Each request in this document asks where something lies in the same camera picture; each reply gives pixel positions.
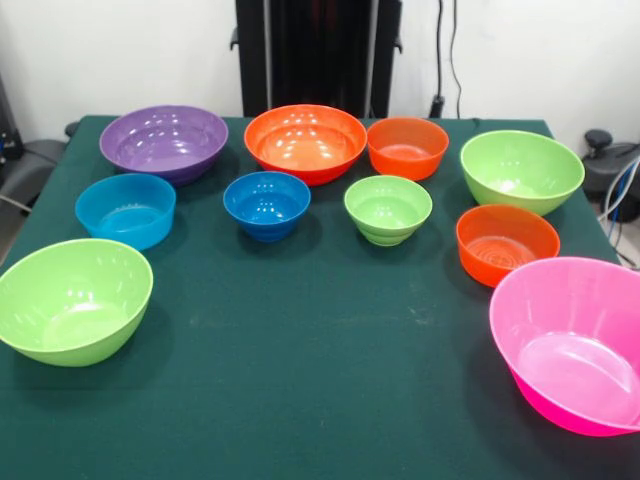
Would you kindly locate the small dark blue bowl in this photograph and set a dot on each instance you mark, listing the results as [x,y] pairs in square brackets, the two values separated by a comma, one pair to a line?
[265,205]

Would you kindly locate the large green bowl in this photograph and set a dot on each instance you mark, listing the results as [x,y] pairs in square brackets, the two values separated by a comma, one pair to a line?
[75,300]
[520,170]

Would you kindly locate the dark green table cloth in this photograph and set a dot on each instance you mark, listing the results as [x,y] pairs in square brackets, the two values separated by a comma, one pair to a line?
[300,325]

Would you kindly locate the small translucent orange bowl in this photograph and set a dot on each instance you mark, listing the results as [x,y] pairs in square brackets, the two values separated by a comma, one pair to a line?
[407,155]
[500,245]

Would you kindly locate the small green bowl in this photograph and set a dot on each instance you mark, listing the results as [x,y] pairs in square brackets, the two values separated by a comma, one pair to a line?
[387,210]

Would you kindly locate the large pink bowl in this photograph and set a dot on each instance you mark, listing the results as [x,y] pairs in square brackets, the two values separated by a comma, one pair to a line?
[565,340]

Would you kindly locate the light blue translucent bowl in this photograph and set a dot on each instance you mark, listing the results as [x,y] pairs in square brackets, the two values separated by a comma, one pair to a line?
[125,215]

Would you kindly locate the large orange bowl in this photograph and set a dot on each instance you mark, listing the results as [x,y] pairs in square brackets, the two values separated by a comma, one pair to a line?
[305,145]

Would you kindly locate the black equipment stand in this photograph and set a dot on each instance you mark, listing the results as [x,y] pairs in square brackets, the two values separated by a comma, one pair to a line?
[5,125]

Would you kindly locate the purple bowl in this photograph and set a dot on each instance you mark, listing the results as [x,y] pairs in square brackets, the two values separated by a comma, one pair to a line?
[165,150]

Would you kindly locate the black office chair base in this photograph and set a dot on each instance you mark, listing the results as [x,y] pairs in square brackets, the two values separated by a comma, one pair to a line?
[30,170]
[600,170]

